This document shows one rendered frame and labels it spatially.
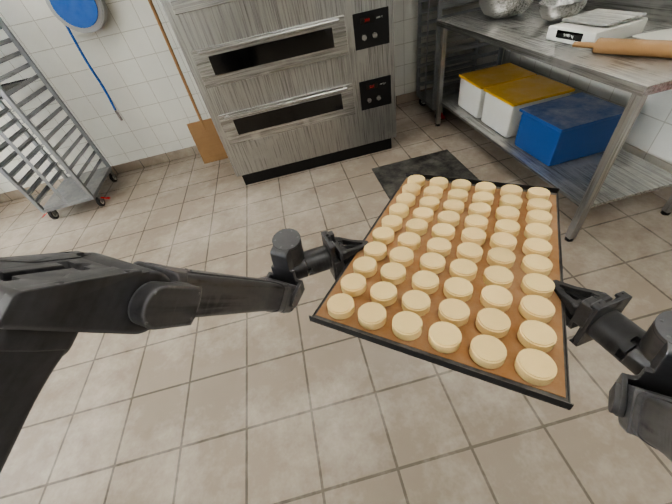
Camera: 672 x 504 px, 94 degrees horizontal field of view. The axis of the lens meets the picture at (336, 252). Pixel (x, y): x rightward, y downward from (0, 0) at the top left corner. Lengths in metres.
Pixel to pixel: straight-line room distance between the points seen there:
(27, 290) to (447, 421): 1.46
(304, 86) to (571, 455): 2.65
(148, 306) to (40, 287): 0.07
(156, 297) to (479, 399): 1.45
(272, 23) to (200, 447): 2.53
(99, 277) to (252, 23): 2.47
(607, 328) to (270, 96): 2.53
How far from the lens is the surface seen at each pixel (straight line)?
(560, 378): 0.57
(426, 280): 0.62
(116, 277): 0.30
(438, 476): 1.50
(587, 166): 2.57
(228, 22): 2.68
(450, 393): 1.59
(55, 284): 0.28
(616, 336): 0.64
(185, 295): 0.33
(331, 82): 2.79
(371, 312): 0.56
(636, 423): 0.56
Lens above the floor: 1.47
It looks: 44 degrees down
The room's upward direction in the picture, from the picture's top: 13 degrees counter-clockwise
